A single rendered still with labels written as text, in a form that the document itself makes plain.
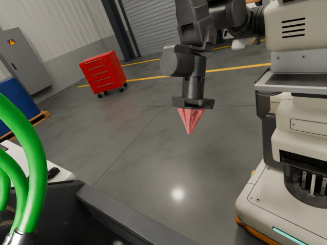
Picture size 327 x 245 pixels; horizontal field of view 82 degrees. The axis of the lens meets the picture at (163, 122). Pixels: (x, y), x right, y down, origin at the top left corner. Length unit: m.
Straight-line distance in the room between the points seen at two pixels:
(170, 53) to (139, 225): 0.37
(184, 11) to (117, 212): 0.48
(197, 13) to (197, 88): 0.16
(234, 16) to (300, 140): 0.46
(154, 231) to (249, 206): 0.86
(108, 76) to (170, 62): 3.94
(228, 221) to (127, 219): 1.10
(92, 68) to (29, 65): 2.83
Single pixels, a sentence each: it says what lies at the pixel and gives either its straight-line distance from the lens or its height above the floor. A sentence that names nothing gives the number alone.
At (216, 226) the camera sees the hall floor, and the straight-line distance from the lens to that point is 1.48.
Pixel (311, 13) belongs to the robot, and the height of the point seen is 1.18.
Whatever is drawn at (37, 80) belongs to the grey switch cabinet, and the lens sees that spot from 6.90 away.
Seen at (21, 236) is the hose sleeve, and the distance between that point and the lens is 0.22.
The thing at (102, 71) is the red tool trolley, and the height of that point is 0.57.
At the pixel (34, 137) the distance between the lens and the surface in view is 0.19.
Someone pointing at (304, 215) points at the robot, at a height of 0.28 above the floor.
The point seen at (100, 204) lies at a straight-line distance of 0.53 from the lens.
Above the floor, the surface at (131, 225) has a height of 0.95.
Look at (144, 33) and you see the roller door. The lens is 7.47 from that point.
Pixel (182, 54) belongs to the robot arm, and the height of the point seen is 1.20.
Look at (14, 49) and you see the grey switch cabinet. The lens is 6.86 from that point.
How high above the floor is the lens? 1.30
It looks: 30 degrees down
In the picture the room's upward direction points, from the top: 20 degrees counter-clockwise
